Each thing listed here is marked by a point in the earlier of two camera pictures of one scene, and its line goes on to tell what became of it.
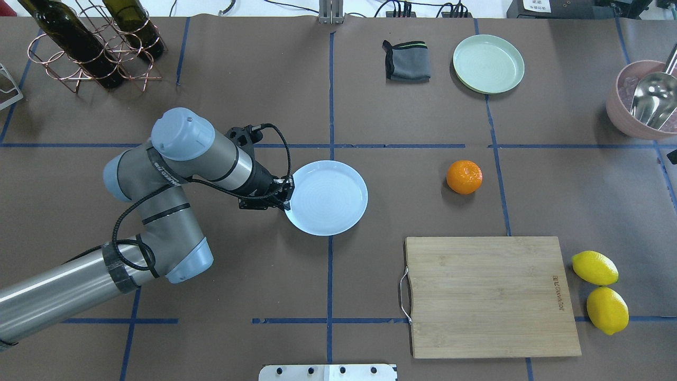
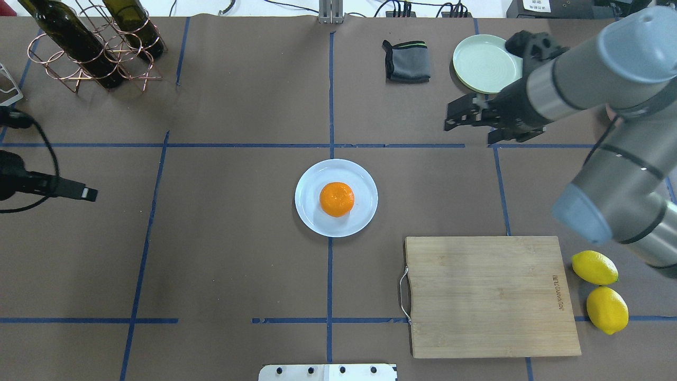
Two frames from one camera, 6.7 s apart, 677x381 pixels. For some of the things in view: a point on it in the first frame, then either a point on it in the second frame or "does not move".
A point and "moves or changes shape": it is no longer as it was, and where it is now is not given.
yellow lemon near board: [595, 268] does not move
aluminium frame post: [331, 11] does not move
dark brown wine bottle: [132, 18] does not move
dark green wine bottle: [61, 24] does not move
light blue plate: [330, 197] moves or changes shape
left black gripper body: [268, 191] to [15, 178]
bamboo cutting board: [490, 297] does not move
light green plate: [487, 64] does not move
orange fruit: [464, 177] to [337, 199]
